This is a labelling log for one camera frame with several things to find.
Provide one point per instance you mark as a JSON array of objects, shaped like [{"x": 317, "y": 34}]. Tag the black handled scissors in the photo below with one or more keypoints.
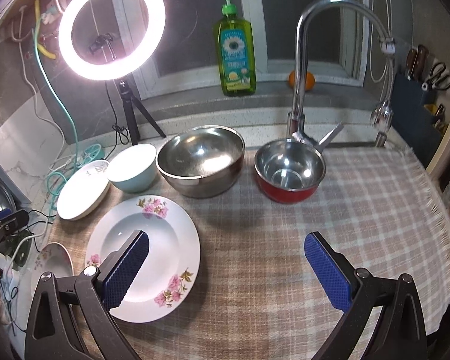
[{"x": 438, "y": 78}]

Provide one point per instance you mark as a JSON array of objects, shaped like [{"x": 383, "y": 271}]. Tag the dark blue knife holder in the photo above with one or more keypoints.
[{"x": 418, "y": 119}]

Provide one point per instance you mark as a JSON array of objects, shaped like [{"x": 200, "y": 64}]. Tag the floral white deep plate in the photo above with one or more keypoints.
[{"x": 170, "y": 269}]

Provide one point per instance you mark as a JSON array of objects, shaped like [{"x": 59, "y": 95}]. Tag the black tripod stand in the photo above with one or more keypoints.
[{"x": 130, "y": 103}]

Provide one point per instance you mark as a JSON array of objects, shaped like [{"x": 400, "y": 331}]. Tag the plaid beige table cloth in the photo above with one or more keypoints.
[{"x": 255, "y": 295}]

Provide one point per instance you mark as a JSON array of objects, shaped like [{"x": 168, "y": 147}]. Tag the red steel-lined saucepan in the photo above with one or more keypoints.
[{"x": 290, "y": 170}]

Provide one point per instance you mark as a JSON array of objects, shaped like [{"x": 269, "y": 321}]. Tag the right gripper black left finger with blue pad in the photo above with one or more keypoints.
[{"x": 52, "y": 331}]

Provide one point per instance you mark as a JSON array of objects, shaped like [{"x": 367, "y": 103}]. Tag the orange fruit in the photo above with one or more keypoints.
[{"x": 309, "y": 80}]

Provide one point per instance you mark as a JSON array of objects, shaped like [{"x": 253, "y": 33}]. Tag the light blue ceramic bowl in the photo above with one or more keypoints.
[{"x": 134, "y": 169}]

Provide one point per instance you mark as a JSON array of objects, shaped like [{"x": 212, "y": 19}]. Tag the green dish soap bottle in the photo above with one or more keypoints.
[{"x": 234, "y": 44}]

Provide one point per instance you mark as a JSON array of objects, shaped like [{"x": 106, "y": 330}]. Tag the large stainless steel bowl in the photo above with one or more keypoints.
[{"x": 203, "y": 162}]

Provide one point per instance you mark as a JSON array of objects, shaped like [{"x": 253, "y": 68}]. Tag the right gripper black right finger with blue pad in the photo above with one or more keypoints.
[{"x": 399, "y": 332}]

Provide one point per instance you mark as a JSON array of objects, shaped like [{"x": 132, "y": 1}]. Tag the brown handled knife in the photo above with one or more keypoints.
[{"x": 415, "y": 62}]

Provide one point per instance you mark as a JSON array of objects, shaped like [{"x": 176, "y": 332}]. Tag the white ring light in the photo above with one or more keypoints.
[{"x": 120, "y": 67}]

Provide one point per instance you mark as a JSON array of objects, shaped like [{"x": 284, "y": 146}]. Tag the black GenRobot device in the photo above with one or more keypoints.
[{"x": 12, "y": 222}]

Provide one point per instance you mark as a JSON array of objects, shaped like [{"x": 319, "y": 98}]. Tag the teal round power strip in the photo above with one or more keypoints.
[{"x": 90, "y": 154}]

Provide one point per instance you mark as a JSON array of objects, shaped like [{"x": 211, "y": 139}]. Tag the plain white plate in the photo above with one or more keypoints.
[{"x": 84, "y": 191}]

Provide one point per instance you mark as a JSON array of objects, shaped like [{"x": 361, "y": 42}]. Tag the chrome kitchen faucet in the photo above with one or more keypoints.
[{"x": 381, "y": 117}]

